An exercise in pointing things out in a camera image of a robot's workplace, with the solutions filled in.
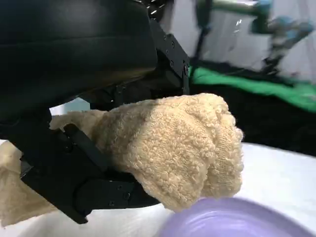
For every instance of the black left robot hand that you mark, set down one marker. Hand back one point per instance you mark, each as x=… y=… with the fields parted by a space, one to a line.
x=74 y=49

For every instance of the beige towel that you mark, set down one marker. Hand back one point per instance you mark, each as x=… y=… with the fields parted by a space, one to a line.
x=172 y=148

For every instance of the black stand pole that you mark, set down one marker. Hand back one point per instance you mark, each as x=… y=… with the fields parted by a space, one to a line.
x=205 y=14

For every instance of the green cloth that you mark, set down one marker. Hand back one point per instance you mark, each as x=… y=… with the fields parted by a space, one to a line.
x=247 y=84

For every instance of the black background cloth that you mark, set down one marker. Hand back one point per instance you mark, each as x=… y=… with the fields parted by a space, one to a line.
x=271 y=128

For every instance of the lilac plate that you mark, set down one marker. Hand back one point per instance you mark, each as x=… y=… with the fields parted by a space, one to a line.
x=234 y=219

